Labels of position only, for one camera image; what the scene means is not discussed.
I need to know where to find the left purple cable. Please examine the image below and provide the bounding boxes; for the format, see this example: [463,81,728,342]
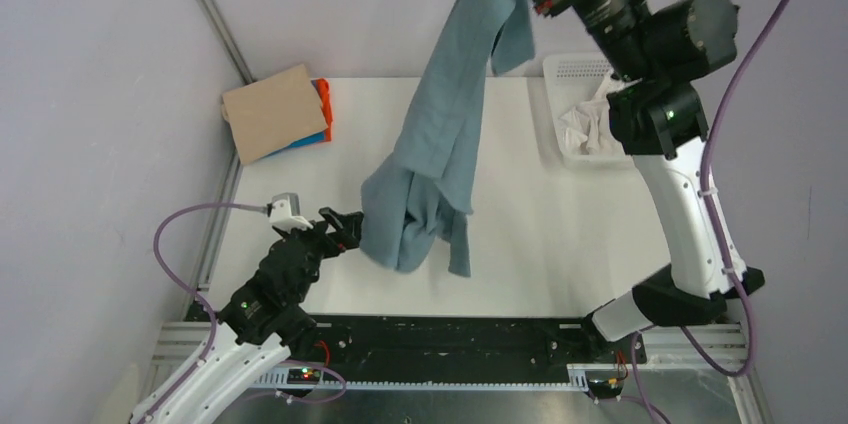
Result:
[152,202,348,406]

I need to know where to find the crumpled white t-shirt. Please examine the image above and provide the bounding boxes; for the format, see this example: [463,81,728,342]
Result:
[559,71,625,158]

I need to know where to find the folded tan t-shirt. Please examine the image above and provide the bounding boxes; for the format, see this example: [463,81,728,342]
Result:
[221,63,327,165]

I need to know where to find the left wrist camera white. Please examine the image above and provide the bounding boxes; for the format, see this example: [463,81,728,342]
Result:
[267,192,313,233]

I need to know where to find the aluminium frame rail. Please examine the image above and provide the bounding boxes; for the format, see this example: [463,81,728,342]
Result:
[137,314,748,421]

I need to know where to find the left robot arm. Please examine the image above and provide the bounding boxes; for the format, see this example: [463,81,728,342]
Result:
[130,204,363,423]

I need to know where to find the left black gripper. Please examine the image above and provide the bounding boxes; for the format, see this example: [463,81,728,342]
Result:
[276,206,362,303]

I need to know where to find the purple cable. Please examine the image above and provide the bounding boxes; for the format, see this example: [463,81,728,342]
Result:
[629,0,811,424]
[152,202,348,406]

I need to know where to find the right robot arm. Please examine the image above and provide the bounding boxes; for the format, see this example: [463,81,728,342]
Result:
[532,0,765,362]

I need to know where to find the white plastic basket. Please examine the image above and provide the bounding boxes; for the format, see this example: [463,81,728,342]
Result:
[543,52,634,171]

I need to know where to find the grey-blue t-shirt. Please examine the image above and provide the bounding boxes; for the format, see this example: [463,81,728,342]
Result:
[360,0,535,277]

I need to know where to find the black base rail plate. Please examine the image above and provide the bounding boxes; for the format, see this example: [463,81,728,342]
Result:
[185,301,647,386]

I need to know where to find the folded orange t-shirt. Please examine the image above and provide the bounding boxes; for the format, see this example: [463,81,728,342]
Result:
[313,78,333,142]

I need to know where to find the folded blue t-shirt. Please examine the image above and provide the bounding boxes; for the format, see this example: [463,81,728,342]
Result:
[268,131,332,156]

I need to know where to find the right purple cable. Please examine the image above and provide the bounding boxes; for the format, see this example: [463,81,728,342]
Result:
[629,0,811,424]

